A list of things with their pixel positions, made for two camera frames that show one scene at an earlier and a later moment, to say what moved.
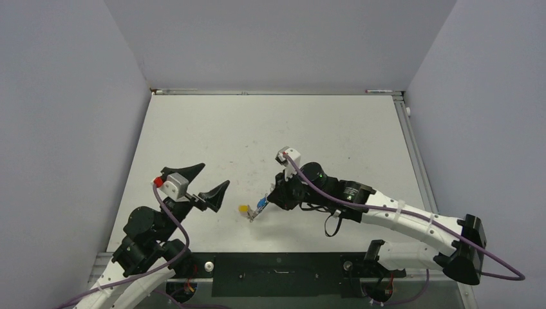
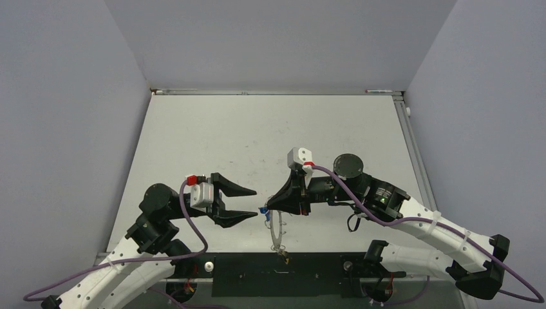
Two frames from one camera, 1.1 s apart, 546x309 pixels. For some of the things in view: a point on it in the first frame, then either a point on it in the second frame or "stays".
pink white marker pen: x=377 y=91 stays
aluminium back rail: x=264 y=92 stays
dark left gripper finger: x=214 y=198 to x=228 y=217
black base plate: x=324 y=275 stays
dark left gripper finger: x=188 y=172 to x=230 y=188
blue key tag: x=261 y=202 to x=265 y=211
